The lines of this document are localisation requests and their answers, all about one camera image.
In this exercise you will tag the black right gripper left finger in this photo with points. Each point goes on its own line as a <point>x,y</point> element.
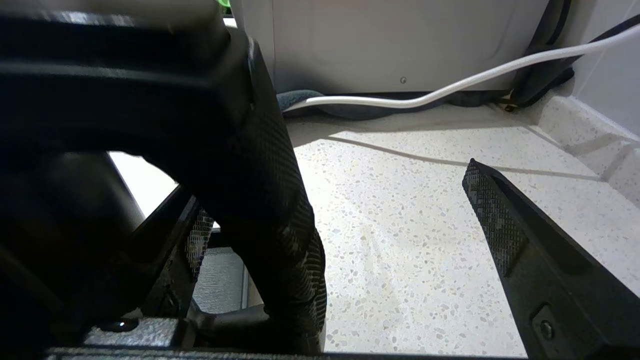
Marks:
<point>170,270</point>

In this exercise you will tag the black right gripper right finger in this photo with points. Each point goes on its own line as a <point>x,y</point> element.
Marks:
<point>550,280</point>

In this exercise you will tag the black electric kettle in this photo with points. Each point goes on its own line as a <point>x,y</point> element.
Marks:
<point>250,175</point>

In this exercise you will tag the green cutting mat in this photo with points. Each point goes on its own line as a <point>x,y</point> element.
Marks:
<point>225,3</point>

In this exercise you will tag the silver microwave oven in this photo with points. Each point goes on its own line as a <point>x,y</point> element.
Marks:
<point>375,40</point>

